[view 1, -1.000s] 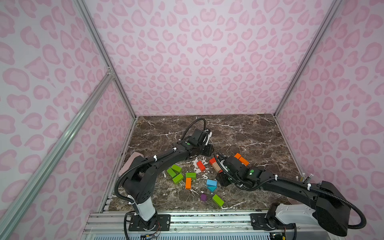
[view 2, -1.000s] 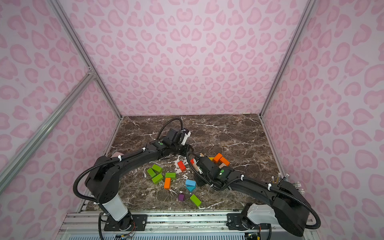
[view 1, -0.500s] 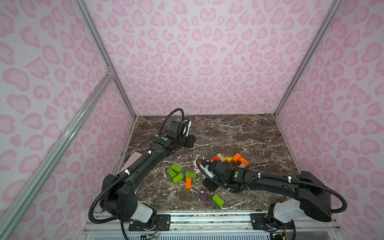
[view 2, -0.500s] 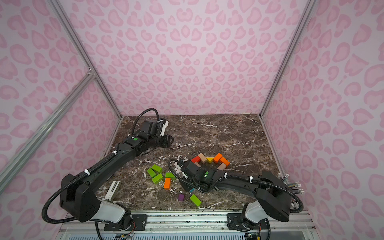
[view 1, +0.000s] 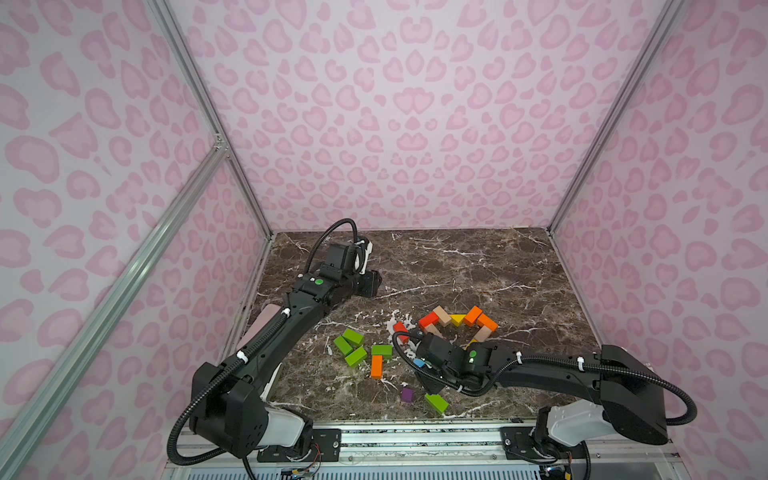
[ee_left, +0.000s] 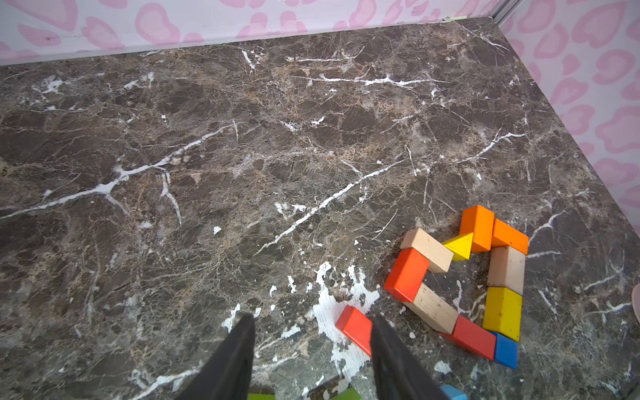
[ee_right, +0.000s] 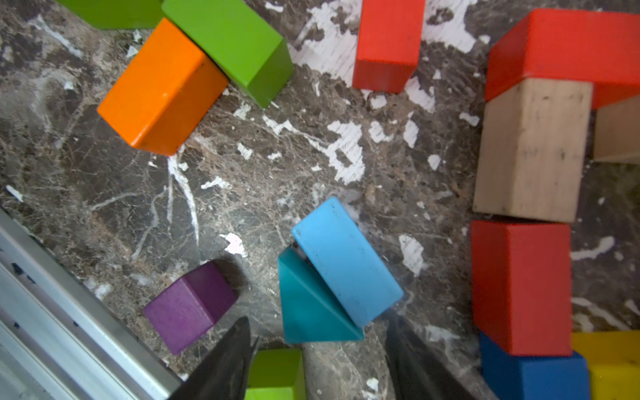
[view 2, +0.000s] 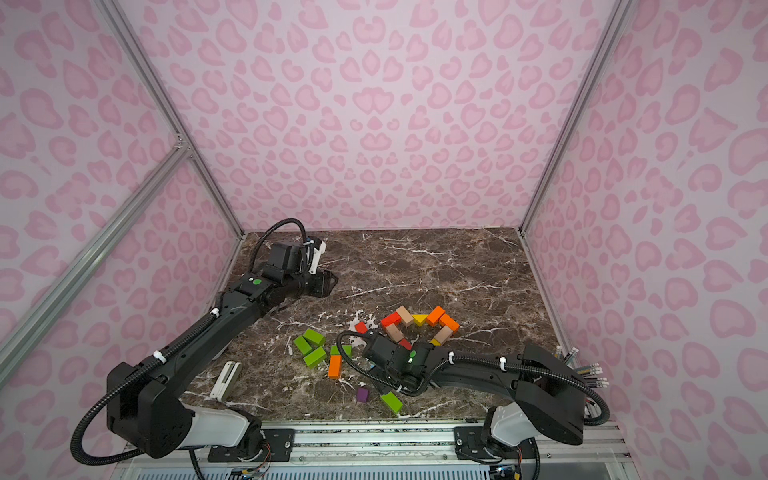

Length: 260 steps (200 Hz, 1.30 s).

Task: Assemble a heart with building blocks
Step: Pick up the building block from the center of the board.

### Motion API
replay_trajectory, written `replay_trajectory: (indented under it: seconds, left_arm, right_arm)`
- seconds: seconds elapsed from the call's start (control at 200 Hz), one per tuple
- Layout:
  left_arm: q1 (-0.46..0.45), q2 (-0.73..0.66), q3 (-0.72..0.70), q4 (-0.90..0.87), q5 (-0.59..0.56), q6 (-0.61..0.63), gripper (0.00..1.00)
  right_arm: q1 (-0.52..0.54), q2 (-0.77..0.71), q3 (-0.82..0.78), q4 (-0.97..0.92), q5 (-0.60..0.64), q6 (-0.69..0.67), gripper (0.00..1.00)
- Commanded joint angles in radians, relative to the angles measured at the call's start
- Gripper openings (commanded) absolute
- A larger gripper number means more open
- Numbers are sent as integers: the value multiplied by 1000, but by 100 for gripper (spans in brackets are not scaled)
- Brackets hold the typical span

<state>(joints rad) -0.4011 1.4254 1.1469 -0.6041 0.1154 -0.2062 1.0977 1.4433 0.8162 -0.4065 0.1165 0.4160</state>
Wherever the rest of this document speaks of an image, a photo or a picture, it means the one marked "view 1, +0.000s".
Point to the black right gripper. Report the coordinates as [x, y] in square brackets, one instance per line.
[429, 347]

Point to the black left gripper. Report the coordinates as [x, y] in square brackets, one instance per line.
[366, 282]

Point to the tan block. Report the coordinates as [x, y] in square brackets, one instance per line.
[432, 329]
[444, 318]
[483, 334]

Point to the red block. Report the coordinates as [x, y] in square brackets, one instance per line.
[428, 320]
[400, 327]

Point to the yellow triangle block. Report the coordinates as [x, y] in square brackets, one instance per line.
[457, 320]

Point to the orange block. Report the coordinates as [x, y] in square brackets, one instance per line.
[376, 371]
[472, 316]
[484, 321]

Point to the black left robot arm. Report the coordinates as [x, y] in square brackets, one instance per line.
[227, 413]

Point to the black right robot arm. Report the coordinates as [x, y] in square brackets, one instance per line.
[613, 391]

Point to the green block bottom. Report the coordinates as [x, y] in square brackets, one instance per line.
[437, 403]

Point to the green block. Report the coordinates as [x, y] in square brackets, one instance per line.
[383, 350]
[437, 403]
[355, 357]
[353, 338]
[343, 346]

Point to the purple small block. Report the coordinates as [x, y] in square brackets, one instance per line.
[407, 395]

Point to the green block centre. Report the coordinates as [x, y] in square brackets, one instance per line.
[383, 350]

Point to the green block upper left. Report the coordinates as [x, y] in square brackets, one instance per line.
[353, 338]

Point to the green block far left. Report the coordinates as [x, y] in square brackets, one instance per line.
[343, 346]

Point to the green block lower left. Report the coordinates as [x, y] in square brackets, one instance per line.
[355, 357]

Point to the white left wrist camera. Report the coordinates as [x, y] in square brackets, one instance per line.
[364, 249]

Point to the aluminium front rail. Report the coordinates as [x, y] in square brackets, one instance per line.
[449, 449]

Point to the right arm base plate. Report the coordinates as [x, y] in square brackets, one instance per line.
[519, 443]

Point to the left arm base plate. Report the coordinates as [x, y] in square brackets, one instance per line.
[325, 443]

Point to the left corner frame post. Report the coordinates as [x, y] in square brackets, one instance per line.
[165, 17]

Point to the corner frame post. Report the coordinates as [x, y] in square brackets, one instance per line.
[663, 27]
[165, 17]

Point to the aluminium diagonal frame bar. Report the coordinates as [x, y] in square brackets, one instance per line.
[39, 413]

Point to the right corner frame post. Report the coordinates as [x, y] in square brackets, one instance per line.
[663, 27]

